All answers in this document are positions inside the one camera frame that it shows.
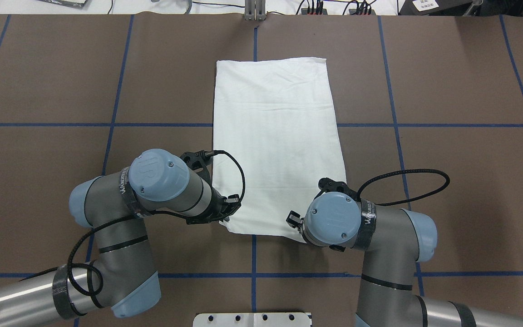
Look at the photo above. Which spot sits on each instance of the white long-sleeve printed shirt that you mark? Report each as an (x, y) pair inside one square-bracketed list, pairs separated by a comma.
[(278, 121)]

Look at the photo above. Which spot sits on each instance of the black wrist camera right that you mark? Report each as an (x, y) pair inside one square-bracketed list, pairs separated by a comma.
[(327, 185)]

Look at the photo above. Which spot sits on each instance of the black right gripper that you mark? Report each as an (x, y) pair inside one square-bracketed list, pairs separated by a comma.
[(294, 218)]

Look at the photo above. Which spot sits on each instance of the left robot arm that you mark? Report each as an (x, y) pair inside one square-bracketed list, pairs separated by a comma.
[(112, 264)]

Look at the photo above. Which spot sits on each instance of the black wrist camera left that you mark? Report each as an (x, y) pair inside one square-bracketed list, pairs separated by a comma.
[(199, 162)]

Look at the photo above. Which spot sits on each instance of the aluminium frame post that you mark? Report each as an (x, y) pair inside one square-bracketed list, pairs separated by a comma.
[(255, 10)]

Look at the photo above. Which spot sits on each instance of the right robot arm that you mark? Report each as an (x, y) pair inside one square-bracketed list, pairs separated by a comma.
[(393, 240)]

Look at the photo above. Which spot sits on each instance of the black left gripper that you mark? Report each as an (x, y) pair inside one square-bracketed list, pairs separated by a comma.
[(217, 203)]

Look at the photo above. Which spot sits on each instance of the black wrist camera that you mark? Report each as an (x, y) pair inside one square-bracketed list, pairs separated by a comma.
[(327, 185), (199, 162)]

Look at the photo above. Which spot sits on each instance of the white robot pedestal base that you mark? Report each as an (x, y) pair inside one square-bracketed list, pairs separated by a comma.
[(254, 319)]

